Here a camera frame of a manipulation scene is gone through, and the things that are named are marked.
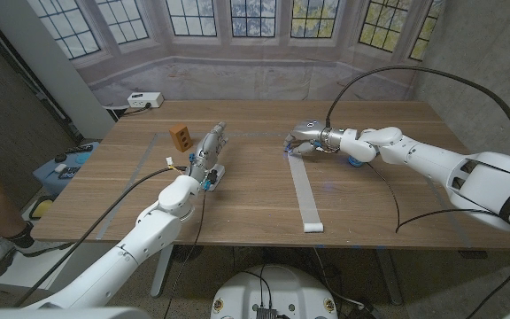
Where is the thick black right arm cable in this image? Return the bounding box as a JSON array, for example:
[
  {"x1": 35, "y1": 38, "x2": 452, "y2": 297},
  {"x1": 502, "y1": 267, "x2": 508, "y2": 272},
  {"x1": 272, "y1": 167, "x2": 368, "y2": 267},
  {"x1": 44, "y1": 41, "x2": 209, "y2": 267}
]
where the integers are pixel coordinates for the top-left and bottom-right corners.
[{"x1": 324, "y1": 65, "x2": 510, "y2": 159}]

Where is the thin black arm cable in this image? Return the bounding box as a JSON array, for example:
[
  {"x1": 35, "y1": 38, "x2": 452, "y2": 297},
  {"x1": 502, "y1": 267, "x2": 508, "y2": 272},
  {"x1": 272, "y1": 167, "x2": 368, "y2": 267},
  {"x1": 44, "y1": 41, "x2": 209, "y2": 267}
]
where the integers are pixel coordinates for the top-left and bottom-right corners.
[
  {"x1": 367, "y1": 162, "x2": 510, "y2": 319},
  {"x1": 162, "y1": 188, "x2": 208, "y2": 319}
]

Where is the black power cord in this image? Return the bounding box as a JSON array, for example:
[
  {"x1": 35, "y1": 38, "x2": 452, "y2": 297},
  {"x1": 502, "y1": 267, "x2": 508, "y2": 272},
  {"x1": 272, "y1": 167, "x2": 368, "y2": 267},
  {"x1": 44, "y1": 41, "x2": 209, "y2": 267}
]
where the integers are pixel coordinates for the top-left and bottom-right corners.
[{"x1": 121, "y1": 102, "x2": 153, "y2": 117}]

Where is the white gauze bandage strip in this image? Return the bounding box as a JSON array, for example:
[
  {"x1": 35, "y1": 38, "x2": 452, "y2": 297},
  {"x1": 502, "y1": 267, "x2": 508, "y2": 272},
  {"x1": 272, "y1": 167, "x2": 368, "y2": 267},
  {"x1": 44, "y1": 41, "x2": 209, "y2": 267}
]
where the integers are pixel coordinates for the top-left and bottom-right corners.
[{"x1": 286, "y1": 150, "x2": 325, "y2": 234}]

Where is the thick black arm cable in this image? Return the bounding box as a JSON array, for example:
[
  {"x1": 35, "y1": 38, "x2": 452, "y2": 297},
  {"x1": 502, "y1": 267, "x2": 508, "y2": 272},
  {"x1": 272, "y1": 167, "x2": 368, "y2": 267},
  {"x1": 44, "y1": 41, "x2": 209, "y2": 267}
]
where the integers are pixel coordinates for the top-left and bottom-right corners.
[
  {"x1": 324, "y1": 65, "x2": 510, "y2": 159},
  {"x1": 13, "y1": 165, "x2": 189, "y2": 307}
]

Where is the black round disc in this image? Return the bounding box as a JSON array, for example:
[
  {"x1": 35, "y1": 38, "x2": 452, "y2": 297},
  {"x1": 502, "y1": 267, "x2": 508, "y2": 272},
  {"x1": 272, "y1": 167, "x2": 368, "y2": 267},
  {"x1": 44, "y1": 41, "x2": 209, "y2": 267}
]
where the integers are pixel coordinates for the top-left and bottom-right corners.
[{"x1": 174, "y1": 245, "x2": 205, "y2": 263}]

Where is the flat white square box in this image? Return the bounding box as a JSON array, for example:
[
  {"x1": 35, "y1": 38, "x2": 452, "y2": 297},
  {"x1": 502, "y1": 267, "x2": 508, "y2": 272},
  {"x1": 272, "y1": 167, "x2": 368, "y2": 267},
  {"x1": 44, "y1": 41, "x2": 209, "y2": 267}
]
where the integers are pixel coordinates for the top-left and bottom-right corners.
[{"x1": 208, "y1": 163, "x2": 227, "y2": 192}]

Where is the white power strip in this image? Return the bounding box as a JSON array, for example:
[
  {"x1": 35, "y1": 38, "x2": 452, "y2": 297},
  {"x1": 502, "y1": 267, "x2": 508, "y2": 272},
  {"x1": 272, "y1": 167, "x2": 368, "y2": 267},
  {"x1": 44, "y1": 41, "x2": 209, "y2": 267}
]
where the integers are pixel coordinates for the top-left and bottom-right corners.
[{"x1": 127, "y1": 91, "x2": 165, "y2": 110}]

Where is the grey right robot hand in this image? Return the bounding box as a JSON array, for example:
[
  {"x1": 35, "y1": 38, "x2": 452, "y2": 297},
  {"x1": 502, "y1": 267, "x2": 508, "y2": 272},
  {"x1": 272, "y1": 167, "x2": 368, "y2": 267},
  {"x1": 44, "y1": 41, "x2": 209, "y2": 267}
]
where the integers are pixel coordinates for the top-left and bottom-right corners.
[{"x1": 283, "y1": 119, "x2": 344, "y2": 156}]

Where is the brown wooden block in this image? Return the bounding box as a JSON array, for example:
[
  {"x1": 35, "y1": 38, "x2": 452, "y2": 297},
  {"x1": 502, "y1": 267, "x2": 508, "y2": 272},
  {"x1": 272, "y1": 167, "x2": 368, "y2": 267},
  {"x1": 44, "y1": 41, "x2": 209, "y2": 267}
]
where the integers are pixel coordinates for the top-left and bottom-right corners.
[{"x1": 168, "y1": 123, "x2": 194, "y2": 153}]

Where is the printed window backdrop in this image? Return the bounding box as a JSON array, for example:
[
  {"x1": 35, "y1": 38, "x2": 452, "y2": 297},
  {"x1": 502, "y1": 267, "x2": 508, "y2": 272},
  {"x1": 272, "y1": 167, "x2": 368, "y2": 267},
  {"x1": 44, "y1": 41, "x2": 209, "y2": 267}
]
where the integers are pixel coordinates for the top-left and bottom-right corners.
[{"x1": 27, "y1": 0, "x2": 446, "y2": 107}]

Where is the black handheld device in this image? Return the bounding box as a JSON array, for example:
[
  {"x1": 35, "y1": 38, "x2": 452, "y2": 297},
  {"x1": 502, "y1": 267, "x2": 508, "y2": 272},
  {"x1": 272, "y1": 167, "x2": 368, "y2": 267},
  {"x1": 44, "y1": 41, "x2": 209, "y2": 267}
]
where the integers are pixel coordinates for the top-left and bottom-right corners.
[{"x1": 58, "y1": 166, "x2": 82, "y2": 180}]

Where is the yellow black pad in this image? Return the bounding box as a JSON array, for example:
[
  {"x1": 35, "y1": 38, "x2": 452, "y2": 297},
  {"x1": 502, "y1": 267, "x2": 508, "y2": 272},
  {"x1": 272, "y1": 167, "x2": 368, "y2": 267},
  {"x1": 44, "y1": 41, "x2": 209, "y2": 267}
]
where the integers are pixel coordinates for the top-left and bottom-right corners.
[{"x1": 28, "y1": 196, "x2": 56, "y2": 220}]

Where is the black remote control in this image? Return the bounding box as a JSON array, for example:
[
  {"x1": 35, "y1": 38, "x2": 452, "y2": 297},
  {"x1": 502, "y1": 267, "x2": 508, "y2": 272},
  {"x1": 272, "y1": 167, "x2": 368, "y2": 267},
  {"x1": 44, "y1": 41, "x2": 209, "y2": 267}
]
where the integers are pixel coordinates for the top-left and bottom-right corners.
[{"x1": 64, "y1": 144, "x2": 95, "y2": 155}]

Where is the white floor mat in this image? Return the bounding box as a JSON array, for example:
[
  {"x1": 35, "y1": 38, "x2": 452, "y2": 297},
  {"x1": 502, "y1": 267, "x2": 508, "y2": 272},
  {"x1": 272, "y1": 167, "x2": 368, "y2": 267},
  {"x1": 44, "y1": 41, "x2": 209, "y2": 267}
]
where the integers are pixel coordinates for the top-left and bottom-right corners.
[{"x1": 0, "y1": 212, "x2": 81, "y2": 293}]

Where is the light blue storage box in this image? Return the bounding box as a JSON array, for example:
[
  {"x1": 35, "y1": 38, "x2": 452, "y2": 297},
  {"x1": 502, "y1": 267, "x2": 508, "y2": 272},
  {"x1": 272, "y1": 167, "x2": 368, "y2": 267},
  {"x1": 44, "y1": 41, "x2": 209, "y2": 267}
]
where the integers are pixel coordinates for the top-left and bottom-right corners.
[{"x1": 32, "y1": 141, "x2": 101, "y2": 197}]

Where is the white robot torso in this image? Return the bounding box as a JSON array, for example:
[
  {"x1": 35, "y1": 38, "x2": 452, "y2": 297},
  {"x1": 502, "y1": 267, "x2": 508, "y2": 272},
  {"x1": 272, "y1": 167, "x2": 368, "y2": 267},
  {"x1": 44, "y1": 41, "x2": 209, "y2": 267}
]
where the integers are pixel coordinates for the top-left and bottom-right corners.
[{"x1": 210, "y1": 264, "x2": 339, "y2": 319}]

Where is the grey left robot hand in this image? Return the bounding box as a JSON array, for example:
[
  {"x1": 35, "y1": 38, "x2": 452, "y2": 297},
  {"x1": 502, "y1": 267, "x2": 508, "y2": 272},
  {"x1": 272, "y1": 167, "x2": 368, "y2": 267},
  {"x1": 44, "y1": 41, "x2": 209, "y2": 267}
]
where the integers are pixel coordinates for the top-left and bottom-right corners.
[{"x1": 187, "y1": 121, "x2": 229, "y2": 183}]

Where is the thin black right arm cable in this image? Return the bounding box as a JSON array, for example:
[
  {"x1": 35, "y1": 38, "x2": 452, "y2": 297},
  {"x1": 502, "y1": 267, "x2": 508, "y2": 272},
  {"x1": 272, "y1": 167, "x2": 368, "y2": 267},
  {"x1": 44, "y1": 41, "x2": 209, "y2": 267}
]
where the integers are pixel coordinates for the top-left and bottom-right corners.
[{"x1": 367, "y1": 162, "x2": 510, "y2": 319}]

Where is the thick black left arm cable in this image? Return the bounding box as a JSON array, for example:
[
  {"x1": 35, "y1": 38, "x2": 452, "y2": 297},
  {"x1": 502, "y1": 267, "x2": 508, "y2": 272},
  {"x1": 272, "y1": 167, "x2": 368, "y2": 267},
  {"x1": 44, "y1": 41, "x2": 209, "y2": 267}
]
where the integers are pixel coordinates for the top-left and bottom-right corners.
[{"x1": 13, "y1": 165, "x2": 189, "y2": 307}]

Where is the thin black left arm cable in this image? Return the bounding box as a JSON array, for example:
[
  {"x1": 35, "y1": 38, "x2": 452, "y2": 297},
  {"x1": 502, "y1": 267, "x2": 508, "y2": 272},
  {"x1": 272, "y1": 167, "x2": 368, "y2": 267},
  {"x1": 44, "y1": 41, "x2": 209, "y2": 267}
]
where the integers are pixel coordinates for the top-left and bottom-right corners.
[{"x1": 162, "y1": 188, "x2": 208, "y2": 319}]

